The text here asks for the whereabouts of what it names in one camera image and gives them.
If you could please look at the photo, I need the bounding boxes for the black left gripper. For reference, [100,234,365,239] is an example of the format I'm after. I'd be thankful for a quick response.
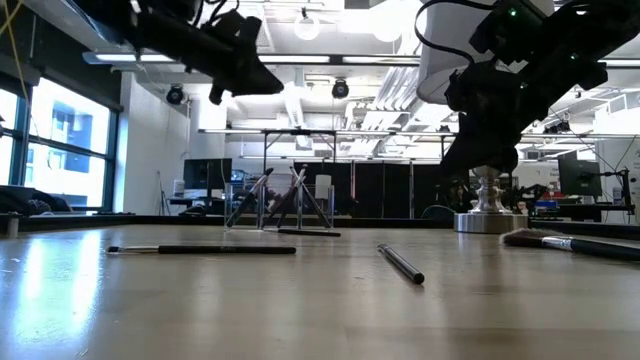
[141,11,285,106]

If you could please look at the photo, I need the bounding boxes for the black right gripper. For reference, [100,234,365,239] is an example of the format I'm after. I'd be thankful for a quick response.
[439,60,562,176]

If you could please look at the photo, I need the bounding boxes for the black spoolie brush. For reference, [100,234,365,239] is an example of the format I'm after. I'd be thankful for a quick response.
[262,164,309,229]

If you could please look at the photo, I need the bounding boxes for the short black pen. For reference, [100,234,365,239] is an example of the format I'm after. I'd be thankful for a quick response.
[376,242,426,286]

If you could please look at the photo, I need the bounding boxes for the long ceiling light strip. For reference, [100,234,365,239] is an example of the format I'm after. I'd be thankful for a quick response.
[82,51,176,65]
[257,53,421,66]

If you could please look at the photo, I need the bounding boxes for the silver metal stand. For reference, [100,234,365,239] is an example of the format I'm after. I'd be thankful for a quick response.
[415,0,557,235]

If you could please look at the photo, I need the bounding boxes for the round globe ceiling light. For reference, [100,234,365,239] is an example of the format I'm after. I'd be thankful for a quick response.
[293,6,322,42]

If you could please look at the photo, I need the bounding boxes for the black computer monitor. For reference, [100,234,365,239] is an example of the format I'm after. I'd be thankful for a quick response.
[557,156,604,198]
[182,157,234,191]

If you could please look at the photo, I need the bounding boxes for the black partition panels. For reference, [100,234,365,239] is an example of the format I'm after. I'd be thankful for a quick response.
[294,160,451,219]

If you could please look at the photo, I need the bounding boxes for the clear acrylic organizer box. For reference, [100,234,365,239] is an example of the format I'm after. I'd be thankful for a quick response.
[223,181,337,232]

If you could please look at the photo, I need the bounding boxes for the large fluffy powder brush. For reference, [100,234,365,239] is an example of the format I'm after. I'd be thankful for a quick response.
[498,227,640,263]

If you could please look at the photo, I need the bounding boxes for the large office window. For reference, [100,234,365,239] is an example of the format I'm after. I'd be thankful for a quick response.
[0,74,121,214]

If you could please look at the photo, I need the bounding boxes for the black padded bag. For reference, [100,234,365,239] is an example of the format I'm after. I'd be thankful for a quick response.
[0,184,74,217]

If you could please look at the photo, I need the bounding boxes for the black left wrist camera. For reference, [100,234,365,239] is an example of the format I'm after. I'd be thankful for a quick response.
[212,9,264,52]

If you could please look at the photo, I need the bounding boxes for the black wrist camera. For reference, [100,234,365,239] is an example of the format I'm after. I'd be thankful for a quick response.
[468,0,549,67]
[212,9,264,52]

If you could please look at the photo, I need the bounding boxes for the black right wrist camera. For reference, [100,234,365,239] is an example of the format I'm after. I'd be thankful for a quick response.
[468,0,549,67]

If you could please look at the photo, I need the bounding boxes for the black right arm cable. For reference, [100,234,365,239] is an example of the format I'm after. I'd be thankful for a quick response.
[413,0,477,69]

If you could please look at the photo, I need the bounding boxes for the black aluminium table frame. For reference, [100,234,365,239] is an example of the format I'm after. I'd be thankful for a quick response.
[0,211,640,240]

